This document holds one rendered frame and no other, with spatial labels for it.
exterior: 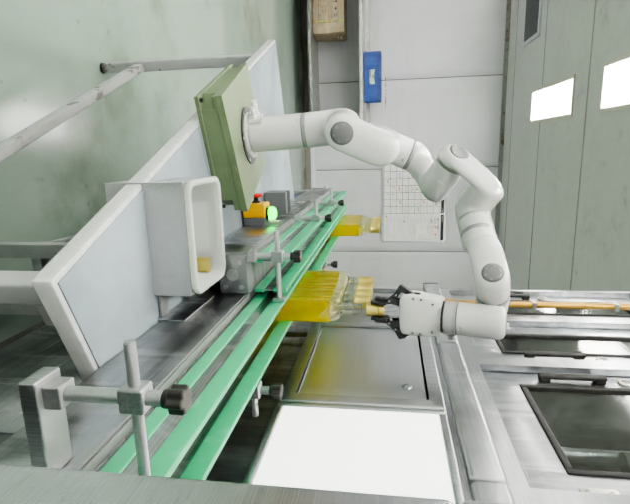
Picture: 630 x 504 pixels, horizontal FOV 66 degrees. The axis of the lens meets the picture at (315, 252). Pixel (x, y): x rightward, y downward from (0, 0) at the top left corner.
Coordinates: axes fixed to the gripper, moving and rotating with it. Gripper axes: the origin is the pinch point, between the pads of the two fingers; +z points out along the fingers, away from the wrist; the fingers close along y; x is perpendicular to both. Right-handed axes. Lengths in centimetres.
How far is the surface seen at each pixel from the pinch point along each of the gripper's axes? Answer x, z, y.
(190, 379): 53, 15, 4
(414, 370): 3.5, -9.4, -12.8
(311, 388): 19.9, 9.7, -12.8
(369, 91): -504, 159, 105
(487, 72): -604, 28, 129
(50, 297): 64, 30, 19
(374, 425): 29.3, -7.4, -12.4
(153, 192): 37, 33, 31
